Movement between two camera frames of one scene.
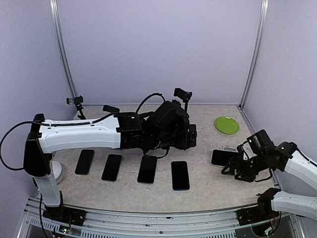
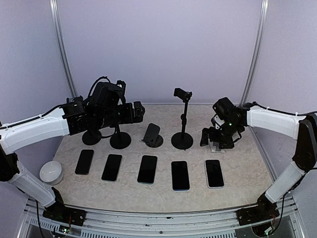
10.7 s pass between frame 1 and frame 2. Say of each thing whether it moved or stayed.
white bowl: stayed
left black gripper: moved
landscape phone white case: moved
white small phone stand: moved
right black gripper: moved
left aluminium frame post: stayed
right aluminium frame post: stayed
